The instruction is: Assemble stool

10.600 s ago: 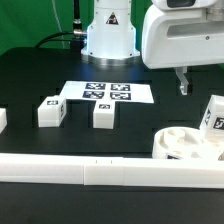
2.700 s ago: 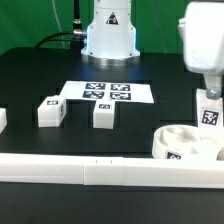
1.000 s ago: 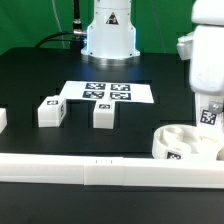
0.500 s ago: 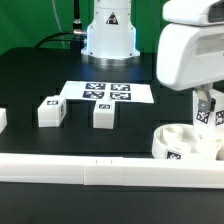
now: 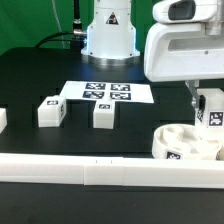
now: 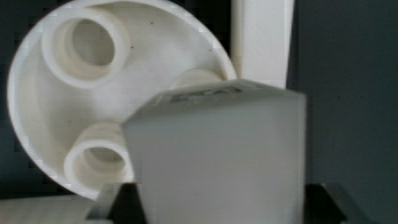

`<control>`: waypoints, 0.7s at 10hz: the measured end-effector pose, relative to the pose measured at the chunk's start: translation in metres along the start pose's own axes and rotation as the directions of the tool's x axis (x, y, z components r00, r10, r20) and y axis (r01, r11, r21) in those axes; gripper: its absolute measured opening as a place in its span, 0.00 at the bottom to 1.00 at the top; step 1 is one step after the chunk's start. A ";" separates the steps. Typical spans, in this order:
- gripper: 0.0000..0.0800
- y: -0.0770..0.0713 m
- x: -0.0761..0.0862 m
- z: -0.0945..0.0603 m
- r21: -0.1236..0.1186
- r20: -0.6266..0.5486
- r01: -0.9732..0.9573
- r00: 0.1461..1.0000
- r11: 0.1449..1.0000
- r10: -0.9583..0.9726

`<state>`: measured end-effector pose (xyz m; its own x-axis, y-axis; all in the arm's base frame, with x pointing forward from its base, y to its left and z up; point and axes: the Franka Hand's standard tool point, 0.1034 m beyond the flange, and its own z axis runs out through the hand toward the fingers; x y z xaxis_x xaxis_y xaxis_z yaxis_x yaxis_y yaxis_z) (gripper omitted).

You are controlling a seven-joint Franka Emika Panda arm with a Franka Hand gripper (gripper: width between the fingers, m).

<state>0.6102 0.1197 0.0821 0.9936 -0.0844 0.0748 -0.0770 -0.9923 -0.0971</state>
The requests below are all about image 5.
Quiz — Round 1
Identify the white U-shaped fence wall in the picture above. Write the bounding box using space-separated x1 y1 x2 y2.
0 153 224 189

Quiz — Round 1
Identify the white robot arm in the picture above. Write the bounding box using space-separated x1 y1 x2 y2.
81 0 224 93

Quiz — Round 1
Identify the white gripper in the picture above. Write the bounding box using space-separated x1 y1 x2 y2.
144 0 224 110

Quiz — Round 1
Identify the white sheet with tags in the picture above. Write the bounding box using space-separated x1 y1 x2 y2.
60 81 154 103

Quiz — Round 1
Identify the black cable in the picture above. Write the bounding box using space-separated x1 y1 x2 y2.
34 0 88 49

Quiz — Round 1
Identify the white block at left edge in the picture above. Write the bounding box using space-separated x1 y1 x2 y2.
0 108 7 134

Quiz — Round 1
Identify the green backdrop curtain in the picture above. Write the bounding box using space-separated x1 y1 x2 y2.
0 0 159 55

